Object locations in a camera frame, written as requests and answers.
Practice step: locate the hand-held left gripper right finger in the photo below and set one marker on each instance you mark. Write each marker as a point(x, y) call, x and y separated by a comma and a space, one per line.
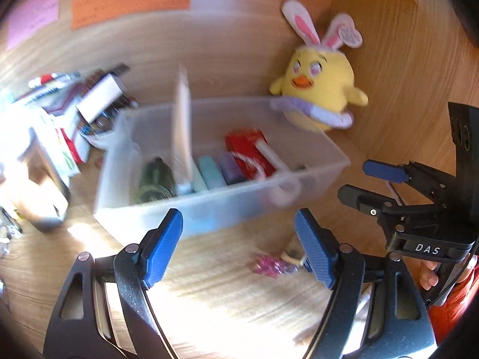
point(314, 248)

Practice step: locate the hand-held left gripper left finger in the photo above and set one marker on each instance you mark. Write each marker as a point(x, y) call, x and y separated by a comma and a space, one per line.
point(164, 248)

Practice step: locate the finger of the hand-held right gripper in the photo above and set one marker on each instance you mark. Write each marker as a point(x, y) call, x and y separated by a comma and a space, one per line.
point(365, 200)
point(383, 170)

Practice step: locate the green pump bottle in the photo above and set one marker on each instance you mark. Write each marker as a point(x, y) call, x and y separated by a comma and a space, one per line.
point(155, 179)

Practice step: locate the clear plastic storage bin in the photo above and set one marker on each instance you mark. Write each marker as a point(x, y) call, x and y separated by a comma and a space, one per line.
point(232, 205)

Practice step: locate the teal cosmetic tube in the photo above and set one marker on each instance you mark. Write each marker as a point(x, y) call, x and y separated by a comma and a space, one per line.
point(209, 174)

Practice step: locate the white cosmetic tube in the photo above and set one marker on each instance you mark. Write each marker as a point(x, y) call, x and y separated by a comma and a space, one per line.
point(271, 155)

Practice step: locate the purple cosmetic tube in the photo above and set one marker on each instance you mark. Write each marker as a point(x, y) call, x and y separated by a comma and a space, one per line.
point(230, 166)

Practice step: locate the cardboard divider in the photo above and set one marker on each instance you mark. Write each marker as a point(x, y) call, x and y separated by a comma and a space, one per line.
point(182, 127)

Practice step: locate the person's right forearm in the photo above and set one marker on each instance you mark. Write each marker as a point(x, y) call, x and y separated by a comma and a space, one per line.
point(458, 306)

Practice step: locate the person's right hand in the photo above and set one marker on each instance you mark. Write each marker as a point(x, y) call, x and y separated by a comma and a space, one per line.
point(429, 275)

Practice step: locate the thin pencil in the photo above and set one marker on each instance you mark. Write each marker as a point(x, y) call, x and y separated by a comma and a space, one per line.
point(393, 190)

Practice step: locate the pink glitter hair clip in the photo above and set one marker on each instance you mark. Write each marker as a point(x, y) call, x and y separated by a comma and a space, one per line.
point(267, 265)

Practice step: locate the yellow chick plush toy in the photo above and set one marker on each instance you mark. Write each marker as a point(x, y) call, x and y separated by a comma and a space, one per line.
point(318, 78)

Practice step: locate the red box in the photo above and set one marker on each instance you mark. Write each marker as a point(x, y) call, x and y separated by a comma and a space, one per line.
point(243, 149)

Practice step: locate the white bowl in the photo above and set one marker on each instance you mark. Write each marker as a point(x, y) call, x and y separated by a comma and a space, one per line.
point(99, 140)

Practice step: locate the brown cylindrical canister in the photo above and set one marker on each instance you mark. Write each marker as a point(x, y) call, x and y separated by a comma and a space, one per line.
point(43, 209)

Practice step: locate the stack of books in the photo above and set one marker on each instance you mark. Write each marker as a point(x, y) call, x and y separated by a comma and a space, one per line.
point(63, 131)

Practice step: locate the white card box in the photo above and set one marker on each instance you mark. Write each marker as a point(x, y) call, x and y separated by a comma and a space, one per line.
point(100, 97)

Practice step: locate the brown wooden hair clip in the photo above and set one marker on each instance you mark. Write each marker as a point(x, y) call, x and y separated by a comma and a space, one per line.
point(112, 71)

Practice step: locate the red and white tube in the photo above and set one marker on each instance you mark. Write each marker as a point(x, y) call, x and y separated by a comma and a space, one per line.
point(48, 80)

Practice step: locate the orange paper note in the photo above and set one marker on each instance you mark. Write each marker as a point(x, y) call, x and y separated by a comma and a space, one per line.
point(131, 3)

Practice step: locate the pink paper note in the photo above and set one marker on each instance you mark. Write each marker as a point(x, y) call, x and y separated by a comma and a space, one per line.
point(33, 15)

